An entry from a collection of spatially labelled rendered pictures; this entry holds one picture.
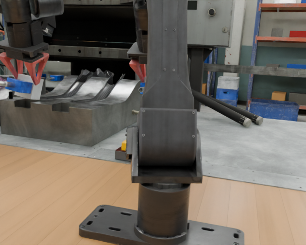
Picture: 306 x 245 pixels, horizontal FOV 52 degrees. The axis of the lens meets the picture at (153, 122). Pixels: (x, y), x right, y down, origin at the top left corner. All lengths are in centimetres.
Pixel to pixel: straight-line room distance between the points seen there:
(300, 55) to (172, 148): 698
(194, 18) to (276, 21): 584
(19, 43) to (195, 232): 57
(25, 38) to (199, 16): 95
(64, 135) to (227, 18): 99
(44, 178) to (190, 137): 31
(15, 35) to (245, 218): 60
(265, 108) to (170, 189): 405
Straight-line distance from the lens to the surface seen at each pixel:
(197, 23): 154
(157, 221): 38
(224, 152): 78
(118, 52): 158
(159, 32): 40
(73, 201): 50
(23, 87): 81
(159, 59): 38
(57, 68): 173
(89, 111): 74
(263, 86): 731
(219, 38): 152
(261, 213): 51
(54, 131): 80
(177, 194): 36
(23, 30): 78
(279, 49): 729
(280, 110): 440
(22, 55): 78
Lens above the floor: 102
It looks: 12 degrees down
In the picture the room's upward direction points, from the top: 3 degrees clockwise
